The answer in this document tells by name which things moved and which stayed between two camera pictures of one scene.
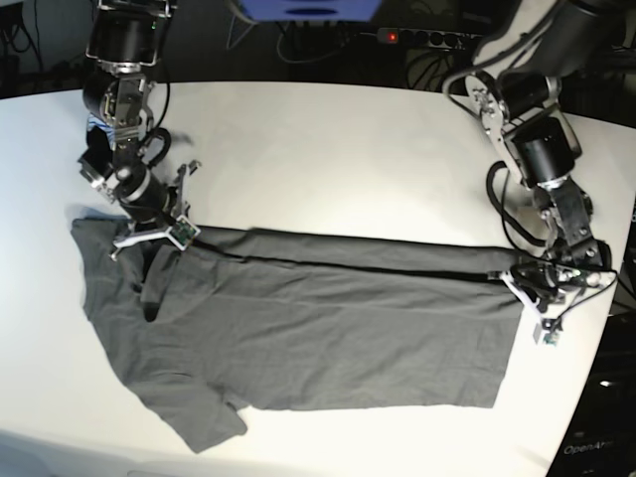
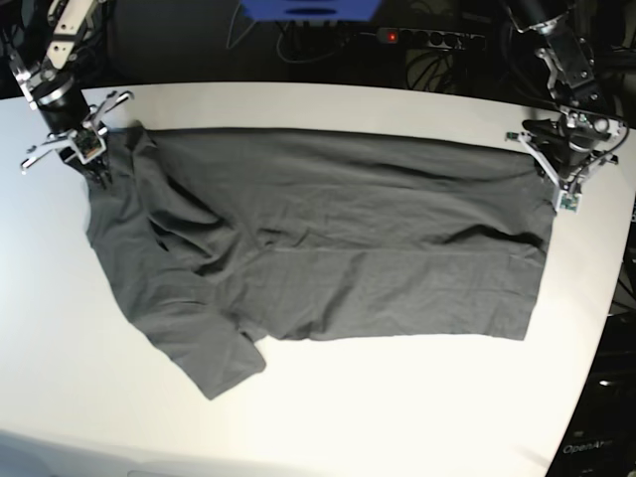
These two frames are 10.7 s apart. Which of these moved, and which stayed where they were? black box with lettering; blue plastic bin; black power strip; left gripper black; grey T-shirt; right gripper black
Moved: left gripper black; grey T-shirt; right gripper black
Stayed: blue plastic bin; black power strip; black box with lettering
